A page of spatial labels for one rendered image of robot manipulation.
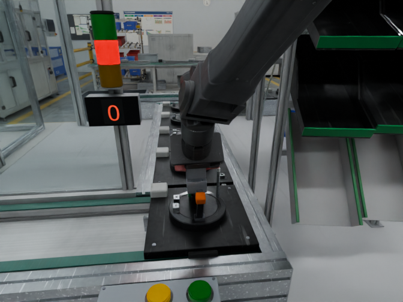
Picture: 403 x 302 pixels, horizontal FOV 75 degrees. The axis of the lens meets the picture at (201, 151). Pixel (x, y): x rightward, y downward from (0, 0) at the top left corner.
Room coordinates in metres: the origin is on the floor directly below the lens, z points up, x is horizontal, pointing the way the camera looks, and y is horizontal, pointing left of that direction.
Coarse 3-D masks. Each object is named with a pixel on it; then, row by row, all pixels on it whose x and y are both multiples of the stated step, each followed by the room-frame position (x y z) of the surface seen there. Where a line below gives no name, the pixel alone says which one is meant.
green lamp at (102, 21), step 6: (96, 18) 0.60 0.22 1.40; (102, 18) 0.60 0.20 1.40; (108, 18) 0.61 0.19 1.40; (114, 18) 0.63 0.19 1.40; (96, 24) 0.60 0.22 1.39; (102, 24) 0.60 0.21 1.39; (108, 24) 0.61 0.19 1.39; (114, 24) 0.62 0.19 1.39; (96, 30) 0.60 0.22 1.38; (102, 30) 0.60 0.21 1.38; (108, 30) 0.61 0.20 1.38; (114, 30) 0.62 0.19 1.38; (96, 36) 0.61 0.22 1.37; (102, 36) 0.60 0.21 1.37; (108, 36) 0.61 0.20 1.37; (114, 36) 0.62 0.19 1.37
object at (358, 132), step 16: (304, 48) 0.71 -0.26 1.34; (304, 64) 0.71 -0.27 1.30; (320, 64) 0.71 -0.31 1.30; (336, 64) 0.69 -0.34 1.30; (352, 64) 0.61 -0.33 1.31; (304, 80) 0.65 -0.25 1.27; (320, 80) 0.65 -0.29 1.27; (336, 80) 0.64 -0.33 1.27; (352, 80) 0.59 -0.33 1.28; (304, 96) 0.59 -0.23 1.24; (320, 96) 0.59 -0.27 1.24; (336, 96) 0.59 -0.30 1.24; (352, 96) 0.57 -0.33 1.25; (304, 112) 0.54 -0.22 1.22; (320, 112) 0.54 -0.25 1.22; (336, 112) 0.54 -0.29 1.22; (352, 112) 0.54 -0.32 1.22; (304, 128) 0.47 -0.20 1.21; (320, 128) 0.47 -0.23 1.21; (336, 128) 0.47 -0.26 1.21; (352, 128) 0.47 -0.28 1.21; (368, 128) 0.48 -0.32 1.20
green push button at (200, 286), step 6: (198, 282) 0.33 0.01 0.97; (204, 282) 0.33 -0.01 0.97; (192, 288) 0.31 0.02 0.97; (198, 288) 0.31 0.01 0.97; (204, 288) 0.31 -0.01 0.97; (210, 288) 0.32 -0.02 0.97; (192, 294) 0.30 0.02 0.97; (198, 294) 0.30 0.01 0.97; (204, 294) 0.30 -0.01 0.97; (210, 294) 0.31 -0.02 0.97; (192, 300) 0.30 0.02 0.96; (198, 300) 0.29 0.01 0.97; (204, 300) 0.30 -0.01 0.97
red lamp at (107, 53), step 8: (96, 40) 0.61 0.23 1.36; (104, 40) 0.61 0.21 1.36; (112, 40) 0.61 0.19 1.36; (96, 48) 0.61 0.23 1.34; (104, 48) 0.60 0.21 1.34; (112, 48) 0.61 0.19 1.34; (104, 56) 0.60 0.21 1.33; (112, 56) 0.61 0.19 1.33; (104, 64) 0.60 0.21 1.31; (112, 64) 0.61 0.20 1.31
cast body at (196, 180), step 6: (198, 168) 0.51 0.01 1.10; (204, 168) 0.51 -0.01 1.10; (186, 174) 0.53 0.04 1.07; (192, 174) 0.51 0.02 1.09; (198, 174) 0.51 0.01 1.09; (204, 174) 0.51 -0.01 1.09; (192, 180) 0.50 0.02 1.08; (198, 180) 0.50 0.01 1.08; (204, 180) 0.50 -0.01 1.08; (192, 186) 0.49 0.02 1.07; (198, 186) 0.50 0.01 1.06; (204, 186) 0.50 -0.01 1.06; (192, 192) 0.49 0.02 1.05; (204, 192) 0.50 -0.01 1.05
